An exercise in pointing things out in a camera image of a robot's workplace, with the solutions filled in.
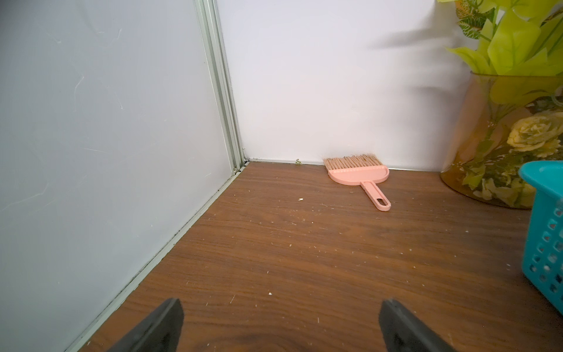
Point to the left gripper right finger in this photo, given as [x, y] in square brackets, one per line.
[403, 331]

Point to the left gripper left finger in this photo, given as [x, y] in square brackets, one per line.
[159, 331]

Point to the teal plastic basket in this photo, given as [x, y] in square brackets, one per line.
[542, 256]

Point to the pink hand brush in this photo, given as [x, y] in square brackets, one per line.
[366, 171]

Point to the artificial plant in vase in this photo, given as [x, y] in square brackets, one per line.
[512, 112]

